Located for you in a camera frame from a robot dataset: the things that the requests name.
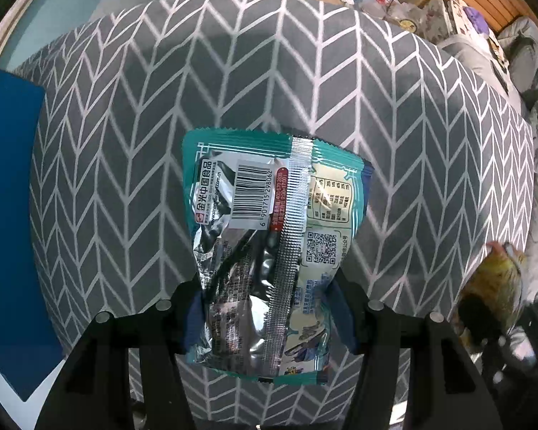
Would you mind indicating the clear plastic bag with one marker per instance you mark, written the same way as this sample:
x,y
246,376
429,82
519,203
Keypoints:
x,y
385,6

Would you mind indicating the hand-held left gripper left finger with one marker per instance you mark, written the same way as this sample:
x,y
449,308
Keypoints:
x,y
190,318

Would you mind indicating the black and yellow snack packet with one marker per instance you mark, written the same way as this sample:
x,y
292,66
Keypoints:
x,y
488,284

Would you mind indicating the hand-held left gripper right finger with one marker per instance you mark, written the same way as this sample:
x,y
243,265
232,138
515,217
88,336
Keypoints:
x,y
346,318

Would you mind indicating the light grey bed sheet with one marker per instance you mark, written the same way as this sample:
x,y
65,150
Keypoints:
x,y
479,62

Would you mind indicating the grey herringbone tablecloth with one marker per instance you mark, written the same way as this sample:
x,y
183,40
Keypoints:
x,y
296,76

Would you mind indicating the blue box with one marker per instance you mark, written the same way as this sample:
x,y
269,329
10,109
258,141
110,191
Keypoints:
x,y
9,210

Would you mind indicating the teal snack packet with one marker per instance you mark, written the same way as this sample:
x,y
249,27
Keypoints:
x,y
251,255

